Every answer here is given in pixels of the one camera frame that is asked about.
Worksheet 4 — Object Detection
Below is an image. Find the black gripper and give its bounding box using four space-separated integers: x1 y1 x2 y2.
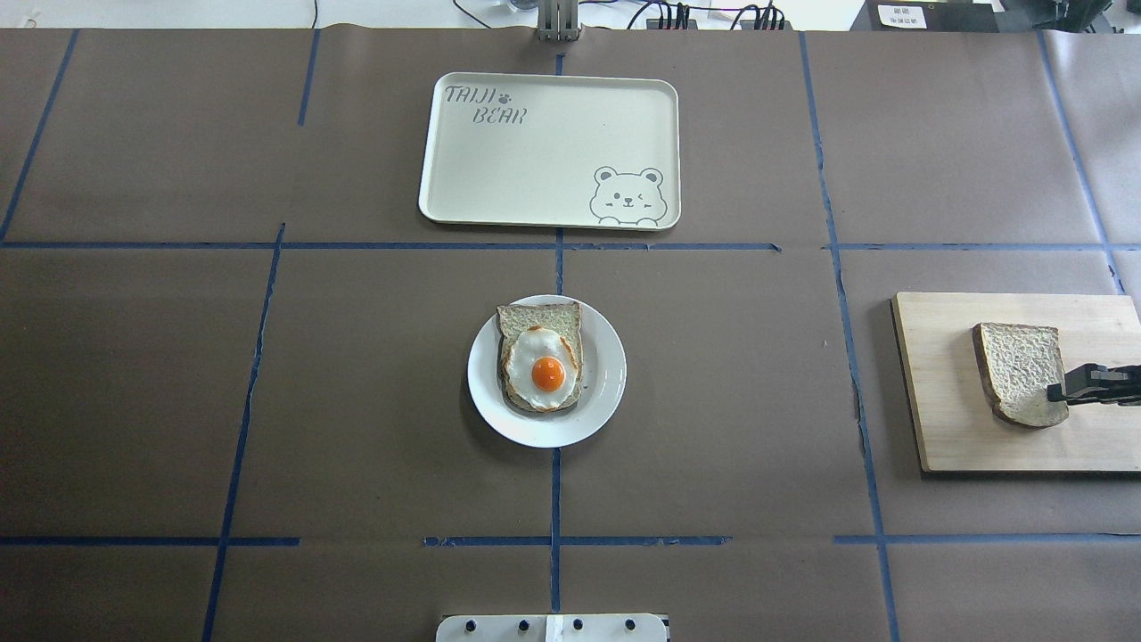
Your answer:
1047 363 1140 407

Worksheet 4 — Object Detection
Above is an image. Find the wooden cutting board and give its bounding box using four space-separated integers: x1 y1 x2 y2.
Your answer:
892 292 1140 473

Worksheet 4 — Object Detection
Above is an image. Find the black power adapter box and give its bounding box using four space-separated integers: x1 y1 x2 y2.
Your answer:
850 1 1000 33

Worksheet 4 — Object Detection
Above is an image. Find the fried egg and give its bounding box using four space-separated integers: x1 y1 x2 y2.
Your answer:
501 325 578 412

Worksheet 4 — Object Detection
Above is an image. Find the cream bear serving tray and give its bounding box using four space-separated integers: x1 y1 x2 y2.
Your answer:
416 72 682 231

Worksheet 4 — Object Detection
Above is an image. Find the white mounting pedestal column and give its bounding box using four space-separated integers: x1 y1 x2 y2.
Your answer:
435 613 671 641

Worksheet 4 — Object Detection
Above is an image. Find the aluminium frame post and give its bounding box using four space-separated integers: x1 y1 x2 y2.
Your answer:
537 0 582 42

